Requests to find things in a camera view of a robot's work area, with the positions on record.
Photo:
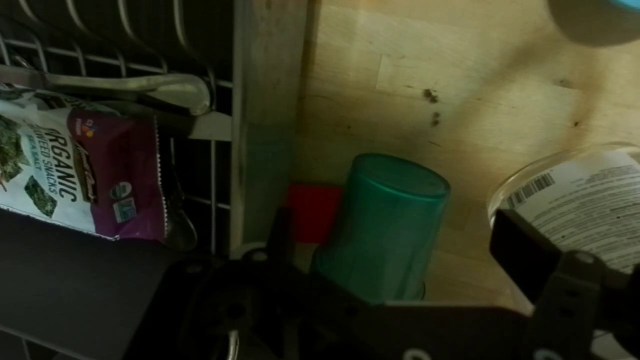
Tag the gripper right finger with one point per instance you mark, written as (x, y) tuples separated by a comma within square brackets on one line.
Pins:
[(565, 295)]

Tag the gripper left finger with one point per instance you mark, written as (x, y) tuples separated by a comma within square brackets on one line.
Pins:
[(235, 310)]

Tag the blue plastic cup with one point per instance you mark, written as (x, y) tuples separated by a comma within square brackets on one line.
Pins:
[(385, 225)]

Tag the dishwasher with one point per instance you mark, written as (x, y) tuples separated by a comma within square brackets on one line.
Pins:
[(267, 100)]

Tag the clear jar with white label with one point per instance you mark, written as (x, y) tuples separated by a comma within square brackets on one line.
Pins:
[(590, 200)]

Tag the red plastic block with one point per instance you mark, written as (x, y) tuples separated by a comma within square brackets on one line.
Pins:
[(312, 212)]

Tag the white blade knife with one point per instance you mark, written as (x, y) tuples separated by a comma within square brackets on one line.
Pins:
[(212, 126)]

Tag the seaweed snack packet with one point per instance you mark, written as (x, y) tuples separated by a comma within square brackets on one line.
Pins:
[(75, 165)]

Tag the large metal spoon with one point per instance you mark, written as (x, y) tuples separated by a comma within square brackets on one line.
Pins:
[(170, 92)]

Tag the grey bowl with blue rim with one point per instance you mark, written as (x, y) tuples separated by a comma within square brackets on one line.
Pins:
[(590, 22)]

